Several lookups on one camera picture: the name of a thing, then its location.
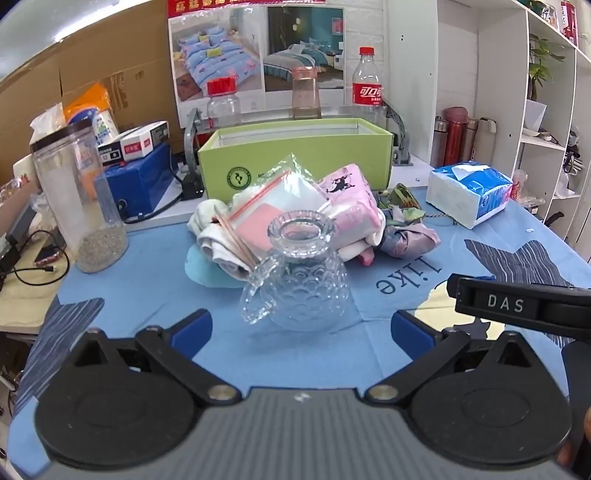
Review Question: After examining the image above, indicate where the white cloth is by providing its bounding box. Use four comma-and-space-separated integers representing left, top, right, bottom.
187, 198, 259, 280

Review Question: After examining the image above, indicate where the blue printed tablecloth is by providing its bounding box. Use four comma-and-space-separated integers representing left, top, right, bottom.
7, 185, 591, 480

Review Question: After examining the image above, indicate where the clear zip bag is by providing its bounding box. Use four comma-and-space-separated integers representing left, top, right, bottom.
226, 154, 331, 259

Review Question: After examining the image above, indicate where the bedding wall poster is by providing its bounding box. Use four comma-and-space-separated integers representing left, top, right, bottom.
168, 4, 347, 121

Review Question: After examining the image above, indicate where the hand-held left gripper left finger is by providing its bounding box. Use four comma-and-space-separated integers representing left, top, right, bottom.
78, 308, 242, 408

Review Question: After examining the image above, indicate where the person's right hand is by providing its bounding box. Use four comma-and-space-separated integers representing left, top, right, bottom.
556, 406, 591, 468

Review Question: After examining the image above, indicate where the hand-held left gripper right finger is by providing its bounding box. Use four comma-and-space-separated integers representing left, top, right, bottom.
364, 309, 533, 407

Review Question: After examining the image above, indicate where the blue white tissue pack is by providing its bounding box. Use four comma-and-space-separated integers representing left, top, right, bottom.
425, 161, 514, 230

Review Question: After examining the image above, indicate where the dark phone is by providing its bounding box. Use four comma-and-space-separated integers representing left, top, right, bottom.
34, 244, 70, 268

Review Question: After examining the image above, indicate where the green camouflage cloth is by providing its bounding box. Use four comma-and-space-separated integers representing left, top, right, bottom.
376, 183, 426, 222

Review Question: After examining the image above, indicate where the clear textured glass jug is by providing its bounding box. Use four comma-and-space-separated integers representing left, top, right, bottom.
239, 210, 355, 332

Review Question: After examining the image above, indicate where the red cap plastic jar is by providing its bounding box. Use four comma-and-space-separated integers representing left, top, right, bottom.
205, 77, 243, 129

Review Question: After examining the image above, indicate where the white plastic packet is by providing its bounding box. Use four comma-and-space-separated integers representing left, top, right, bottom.
29, 104, 66, 145

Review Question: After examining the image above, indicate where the dark floral cloth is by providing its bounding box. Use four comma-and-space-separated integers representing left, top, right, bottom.
374, 212, 441, 257

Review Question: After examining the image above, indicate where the cream thermos flask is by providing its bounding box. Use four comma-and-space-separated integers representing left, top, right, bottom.
472, 117, 497, 162

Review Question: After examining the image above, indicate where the tan thermos flask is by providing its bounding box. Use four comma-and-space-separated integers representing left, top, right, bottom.
462, 117, 480, 162

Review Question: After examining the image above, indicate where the small black device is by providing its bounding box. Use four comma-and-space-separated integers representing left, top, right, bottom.
566, 131, 587, 176

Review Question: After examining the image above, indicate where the red can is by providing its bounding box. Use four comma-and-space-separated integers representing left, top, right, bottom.
560, 0, 579, 44

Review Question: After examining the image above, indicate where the light blue cloth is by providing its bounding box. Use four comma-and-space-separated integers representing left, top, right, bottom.
185, 244, 245, 289

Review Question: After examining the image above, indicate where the brown cardboard box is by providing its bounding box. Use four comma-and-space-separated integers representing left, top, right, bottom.
0, 0, 181, 185

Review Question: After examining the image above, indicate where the white black small box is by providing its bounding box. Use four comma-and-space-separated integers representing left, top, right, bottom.
97, 121, 171, 168

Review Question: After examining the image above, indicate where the pink printed cloth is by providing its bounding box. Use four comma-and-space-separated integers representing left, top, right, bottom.
318, 164, 386, 267

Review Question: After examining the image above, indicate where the white card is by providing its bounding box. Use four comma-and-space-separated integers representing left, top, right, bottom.
522, 99, 548, 134

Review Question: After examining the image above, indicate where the pink cap glass jar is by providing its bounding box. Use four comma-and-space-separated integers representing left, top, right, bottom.
291, 67, 322, 120

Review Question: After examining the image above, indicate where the blue metal device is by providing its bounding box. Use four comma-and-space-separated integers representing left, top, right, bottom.
102, 142, 178, 221

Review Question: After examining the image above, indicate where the red label cola bottle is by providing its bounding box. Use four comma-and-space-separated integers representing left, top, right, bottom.
352, 46, 386, 127

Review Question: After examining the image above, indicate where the clear canister with black lid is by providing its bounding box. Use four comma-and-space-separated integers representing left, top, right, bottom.
30, 121, 130, 274

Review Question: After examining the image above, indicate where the green potted plant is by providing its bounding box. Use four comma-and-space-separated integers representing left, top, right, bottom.
526, 33, 566, 102

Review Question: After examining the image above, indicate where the red thermos flask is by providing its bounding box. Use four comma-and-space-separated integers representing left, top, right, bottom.
442, 107, 469, 168

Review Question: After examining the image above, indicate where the white shelf unit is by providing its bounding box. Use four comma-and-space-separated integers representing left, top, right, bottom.
434, 0, 591, 241

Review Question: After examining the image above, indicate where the orange blue wipes packet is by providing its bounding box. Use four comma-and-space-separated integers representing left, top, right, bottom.
62, 83, 122, 148

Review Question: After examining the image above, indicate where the grey clamp stand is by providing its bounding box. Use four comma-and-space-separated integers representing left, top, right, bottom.
183, 107, 204, 183
383, 102, 414, 166

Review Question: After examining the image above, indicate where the red clear snack bag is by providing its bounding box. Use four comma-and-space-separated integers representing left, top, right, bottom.
510, 168, 529, 201

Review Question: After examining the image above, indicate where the green cardboard box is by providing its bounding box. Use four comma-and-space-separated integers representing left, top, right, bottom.
198, 117, 395, 202

